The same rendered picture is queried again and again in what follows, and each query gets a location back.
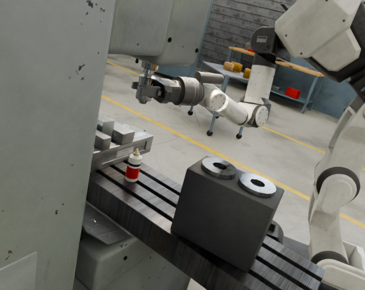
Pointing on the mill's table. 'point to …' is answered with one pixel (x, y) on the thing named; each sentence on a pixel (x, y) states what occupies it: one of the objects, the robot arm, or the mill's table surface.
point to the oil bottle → (133, 166)
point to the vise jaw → (122, 134)
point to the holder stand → (225, 210)
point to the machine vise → (105, 152)
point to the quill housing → (182, 34)
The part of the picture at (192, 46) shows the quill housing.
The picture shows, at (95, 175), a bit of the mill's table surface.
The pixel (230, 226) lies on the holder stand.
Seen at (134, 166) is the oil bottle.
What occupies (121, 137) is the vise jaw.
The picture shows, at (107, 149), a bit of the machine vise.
